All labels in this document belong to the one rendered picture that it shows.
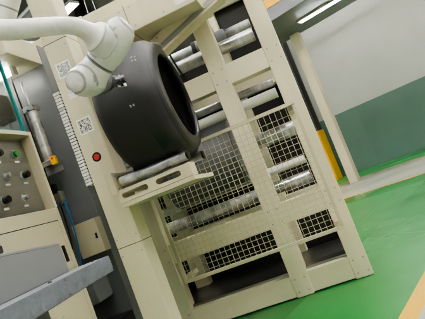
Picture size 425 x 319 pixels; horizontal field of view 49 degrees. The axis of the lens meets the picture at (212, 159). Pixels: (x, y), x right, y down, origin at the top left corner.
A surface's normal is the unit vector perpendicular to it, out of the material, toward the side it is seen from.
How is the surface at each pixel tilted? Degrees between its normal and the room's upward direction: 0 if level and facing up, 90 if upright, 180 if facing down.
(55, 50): 90
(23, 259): 90
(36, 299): 90
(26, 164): 90
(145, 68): 75
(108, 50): 132
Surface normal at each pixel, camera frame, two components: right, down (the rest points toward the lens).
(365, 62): -0.57, 0.16
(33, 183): 0.90, -0.37
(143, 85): 0.00, -0.17
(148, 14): -0.22, 0.01
